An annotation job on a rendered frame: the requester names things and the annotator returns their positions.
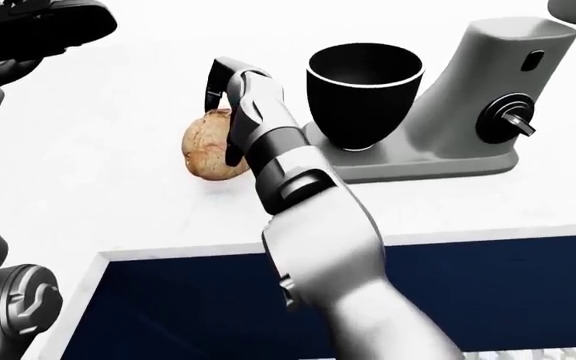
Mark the black stand mixer bowl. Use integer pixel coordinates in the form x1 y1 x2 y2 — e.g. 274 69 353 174
306 42 426 153

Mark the dark blue cabinet front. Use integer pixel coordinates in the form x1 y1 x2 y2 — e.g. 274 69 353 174
65 234 576 360

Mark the black mixer speed knob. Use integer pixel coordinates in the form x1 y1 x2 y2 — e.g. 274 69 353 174
476 93 538 145

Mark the gray stand mixer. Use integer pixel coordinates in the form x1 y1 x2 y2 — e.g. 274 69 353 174
301 0 576 185

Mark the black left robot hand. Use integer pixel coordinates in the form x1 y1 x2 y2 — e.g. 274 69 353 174
0 0 119 73

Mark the brown potato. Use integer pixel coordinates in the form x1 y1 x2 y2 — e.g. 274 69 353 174
181 108 253 183

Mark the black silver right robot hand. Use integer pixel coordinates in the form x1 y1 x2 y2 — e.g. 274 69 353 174
202 56 300 169

